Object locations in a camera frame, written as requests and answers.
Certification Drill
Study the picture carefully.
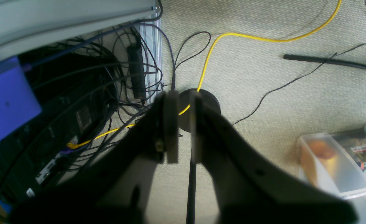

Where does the black computer case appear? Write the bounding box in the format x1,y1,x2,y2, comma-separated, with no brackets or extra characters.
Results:
0,50,121,205

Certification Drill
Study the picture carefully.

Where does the thin black floor cable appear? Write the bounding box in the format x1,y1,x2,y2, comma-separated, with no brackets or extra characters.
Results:
233,43,366,125

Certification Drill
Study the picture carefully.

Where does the purple box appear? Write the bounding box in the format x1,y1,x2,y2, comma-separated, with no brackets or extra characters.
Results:
0,56,42,141

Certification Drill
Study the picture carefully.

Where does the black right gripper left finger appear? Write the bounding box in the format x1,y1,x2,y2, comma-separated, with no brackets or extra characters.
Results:
8,91,179,224

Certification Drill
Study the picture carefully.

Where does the clear plastic storage box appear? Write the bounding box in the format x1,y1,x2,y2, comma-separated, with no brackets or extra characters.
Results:
297,126,366,224

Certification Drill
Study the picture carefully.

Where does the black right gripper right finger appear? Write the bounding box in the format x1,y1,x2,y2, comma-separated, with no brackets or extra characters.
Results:
190,92,357,224

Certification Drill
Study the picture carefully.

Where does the aluminium table leg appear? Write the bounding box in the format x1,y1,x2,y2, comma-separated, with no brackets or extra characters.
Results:
138,6,164,103

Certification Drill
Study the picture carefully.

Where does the yellow cable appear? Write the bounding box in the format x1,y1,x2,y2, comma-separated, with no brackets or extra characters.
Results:
67,0,342,149

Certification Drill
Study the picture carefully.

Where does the black power strip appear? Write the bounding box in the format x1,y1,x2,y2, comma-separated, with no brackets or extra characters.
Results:
127,44,146,100

